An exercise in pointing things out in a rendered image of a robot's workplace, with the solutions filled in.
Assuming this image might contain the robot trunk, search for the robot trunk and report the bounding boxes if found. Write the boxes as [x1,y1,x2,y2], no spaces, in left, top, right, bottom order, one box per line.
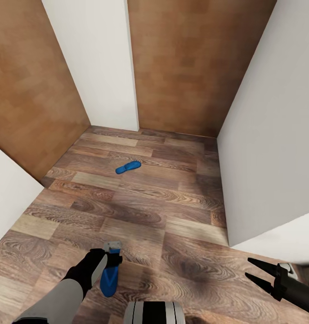
[123,301,185,324]

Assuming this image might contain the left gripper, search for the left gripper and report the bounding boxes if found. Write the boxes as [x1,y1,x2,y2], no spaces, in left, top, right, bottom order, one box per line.
[105,252,122,269]

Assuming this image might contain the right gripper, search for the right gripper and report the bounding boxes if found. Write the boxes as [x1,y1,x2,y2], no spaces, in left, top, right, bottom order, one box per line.
[245,257,309,312]

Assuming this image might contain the sandal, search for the sandal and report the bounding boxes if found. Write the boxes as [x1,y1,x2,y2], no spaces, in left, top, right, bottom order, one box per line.
[100,249,120,297]
[116,161,141,174]

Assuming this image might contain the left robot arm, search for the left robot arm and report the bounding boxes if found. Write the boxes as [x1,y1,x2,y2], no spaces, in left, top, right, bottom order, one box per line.
[11,241,123,324]

